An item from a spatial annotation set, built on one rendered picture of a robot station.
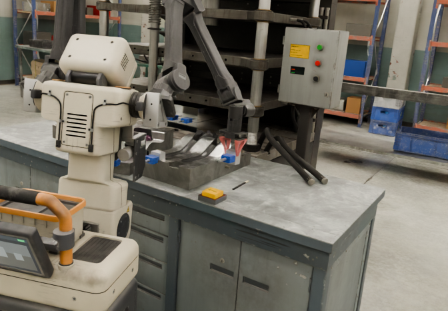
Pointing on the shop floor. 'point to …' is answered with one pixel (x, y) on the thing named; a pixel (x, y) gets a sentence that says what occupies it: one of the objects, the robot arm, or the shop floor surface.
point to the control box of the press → (311, 76)
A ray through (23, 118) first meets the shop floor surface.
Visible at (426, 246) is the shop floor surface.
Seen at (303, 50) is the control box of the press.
